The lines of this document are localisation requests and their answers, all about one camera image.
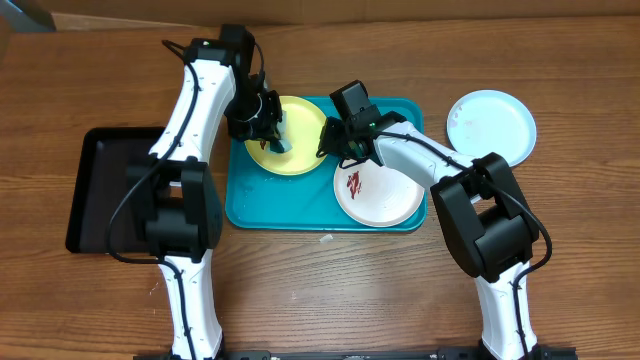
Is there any green scrubbing sponge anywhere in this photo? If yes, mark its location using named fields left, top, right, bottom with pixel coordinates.
left=269, top=119, right=293, bottom=154

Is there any green rimmed plate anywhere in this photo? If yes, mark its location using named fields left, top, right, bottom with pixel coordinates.
left=245, top=96, right=326, bottom=176

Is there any light blue plate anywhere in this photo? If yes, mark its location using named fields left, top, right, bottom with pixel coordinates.
left=446, top=90, right=537, bottom=167

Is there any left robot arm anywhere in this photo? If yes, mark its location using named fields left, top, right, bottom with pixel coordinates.
left=120, top=24, right=291, bottom=359

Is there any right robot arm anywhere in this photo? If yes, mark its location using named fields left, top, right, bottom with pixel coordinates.
left=317, top=80, right=550, bottom=359

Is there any teal plastic tray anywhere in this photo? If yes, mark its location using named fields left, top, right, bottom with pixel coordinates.
left=224, top=95, right=429, bottom=233

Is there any black rectangular tray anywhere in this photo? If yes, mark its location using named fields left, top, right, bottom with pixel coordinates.
left=65, top=127, right=163, bottom=253

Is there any white plate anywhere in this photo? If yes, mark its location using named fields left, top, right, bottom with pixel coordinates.
left=333, top=160, right=426, bottom=231

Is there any small white paper scrap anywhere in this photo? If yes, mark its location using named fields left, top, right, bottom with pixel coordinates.
left=319, top=234, right=334, bottom=243

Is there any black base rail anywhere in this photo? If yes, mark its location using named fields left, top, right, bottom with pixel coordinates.
left=133, top=346, right=579, bottom=360

